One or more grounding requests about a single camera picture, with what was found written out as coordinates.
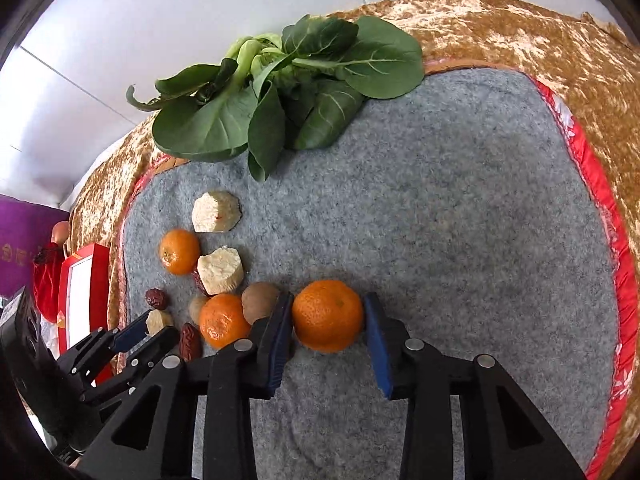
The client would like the wrinkled red jujube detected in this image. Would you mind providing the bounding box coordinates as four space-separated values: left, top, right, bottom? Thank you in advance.
179 322 203 362

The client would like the brown longan fruit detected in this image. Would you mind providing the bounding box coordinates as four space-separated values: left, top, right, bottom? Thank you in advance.
189 295 209 326
241 282 280 325

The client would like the small white sugarcane piece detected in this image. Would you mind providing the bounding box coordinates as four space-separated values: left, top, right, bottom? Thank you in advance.
145 309 174 336

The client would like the large orange mandarin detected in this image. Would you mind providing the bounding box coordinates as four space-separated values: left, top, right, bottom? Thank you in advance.
292 280 364 353

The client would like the small orange mandarin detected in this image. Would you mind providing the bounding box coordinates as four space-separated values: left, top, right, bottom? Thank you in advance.
158 229 201 275

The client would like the red white gift box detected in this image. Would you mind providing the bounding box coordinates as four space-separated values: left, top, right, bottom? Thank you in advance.
56 244 110 354

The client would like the red cloth bag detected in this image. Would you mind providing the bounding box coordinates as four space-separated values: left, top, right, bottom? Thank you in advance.
32 242 65 324

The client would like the peach coloured fruit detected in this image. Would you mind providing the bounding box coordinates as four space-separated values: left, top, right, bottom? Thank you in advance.
51 221 70 246

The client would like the purple bag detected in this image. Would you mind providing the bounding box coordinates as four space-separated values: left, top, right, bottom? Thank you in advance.
0 195 68 298

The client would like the grey felt mat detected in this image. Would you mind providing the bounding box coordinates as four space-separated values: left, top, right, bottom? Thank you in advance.
121 67 622 480

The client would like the green bok choy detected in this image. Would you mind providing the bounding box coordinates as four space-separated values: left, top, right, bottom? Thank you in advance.
126 15 424 182

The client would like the golden velvet tablecloth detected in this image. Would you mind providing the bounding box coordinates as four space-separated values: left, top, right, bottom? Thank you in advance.
67 0 640 480

